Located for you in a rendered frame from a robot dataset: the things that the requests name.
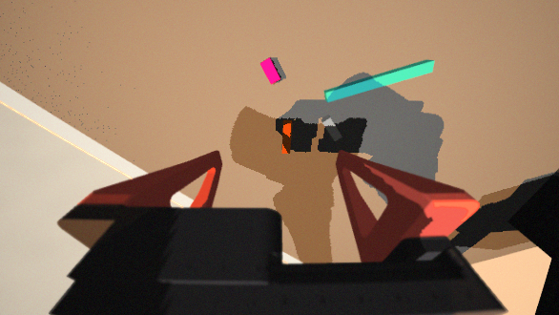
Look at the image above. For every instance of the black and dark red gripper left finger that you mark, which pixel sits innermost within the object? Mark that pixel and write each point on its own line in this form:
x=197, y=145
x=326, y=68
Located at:
x=157, y=188

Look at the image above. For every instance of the orange rod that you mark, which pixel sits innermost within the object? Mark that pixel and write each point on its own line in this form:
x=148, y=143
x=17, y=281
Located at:
x=286, y=136

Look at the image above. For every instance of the turquoise green rod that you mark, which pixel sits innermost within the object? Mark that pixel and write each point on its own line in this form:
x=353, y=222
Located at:
x=379, y=80

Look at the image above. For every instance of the small magenta block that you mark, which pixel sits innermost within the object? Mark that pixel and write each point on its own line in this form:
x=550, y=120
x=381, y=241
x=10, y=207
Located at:
x=270, y=70

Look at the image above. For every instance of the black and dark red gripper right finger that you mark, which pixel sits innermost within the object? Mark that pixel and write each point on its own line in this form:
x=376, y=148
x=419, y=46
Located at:
x=417, y=207

